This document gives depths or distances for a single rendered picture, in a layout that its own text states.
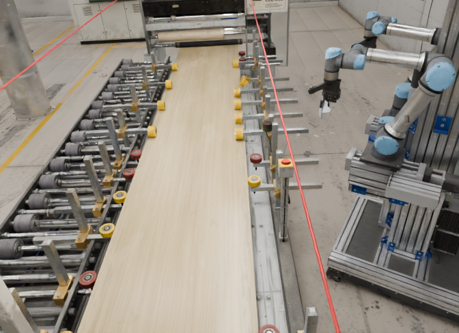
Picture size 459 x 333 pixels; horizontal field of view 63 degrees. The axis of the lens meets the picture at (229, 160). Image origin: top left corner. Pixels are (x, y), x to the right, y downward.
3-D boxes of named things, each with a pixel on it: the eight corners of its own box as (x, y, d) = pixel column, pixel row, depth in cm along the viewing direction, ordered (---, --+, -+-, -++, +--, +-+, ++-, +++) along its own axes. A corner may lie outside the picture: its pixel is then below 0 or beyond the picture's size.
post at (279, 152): (280, 212, 238) (282, 148, 212) (281, 215, 235) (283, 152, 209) (274, 212, 238) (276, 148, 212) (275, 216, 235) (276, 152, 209)
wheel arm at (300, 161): (317, 162, 252) (317, 157, 249) (317, 165, 249) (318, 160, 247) (253, 165, 253) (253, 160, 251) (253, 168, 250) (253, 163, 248)
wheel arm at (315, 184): (320, 186, 232) (321, 180, 229) (322, 189, 229) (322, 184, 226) (251, 189, 233) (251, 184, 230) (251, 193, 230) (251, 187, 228)
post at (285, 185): (286, 234, 214) (289, 171, 189) (287, 241, 210) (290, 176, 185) (278, 235, 214) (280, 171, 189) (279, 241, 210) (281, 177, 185)
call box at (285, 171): (291, 170, 190) (291, 158, 186) (293, 178, 185) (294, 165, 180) (277, 171, 191) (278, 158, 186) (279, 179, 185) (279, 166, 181)
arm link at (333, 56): (341, 52, 180) (324, 50, 183) (339, 74, 186) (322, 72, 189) (344, 47, 186) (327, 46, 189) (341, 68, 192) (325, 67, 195)
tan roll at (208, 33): (266, 35, 461) (266, 24, 454) (266, 37, 451) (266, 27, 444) (151, 41, 465) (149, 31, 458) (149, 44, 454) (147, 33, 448)
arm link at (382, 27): (453, 52, 211) (369, 37, 235) (457, 47, 218) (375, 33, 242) (460, 32, 204) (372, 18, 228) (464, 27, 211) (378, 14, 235)
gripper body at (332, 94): (335, 104, 195) (338, 82, 188) (320, 101, 199) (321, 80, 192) (339, 98, 200) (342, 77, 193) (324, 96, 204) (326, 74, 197)
